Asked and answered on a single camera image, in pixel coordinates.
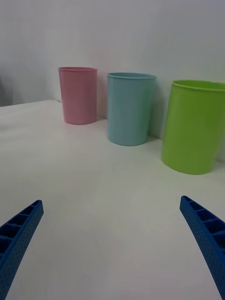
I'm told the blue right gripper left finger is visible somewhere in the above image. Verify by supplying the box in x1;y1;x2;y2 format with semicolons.
0;199;44;300

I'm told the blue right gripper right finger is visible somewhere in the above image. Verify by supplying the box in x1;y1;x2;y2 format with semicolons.
180;195;225;300

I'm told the green plastic bin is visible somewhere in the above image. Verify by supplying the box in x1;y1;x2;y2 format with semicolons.
161;79;225;175

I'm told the pale blue plastic bin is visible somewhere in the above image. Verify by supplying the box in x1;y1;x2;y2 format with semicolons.
107;72;157;147

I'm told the pink plastic bin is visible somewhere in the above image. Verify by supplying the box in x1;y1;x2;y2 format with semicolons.
58;67;98;125

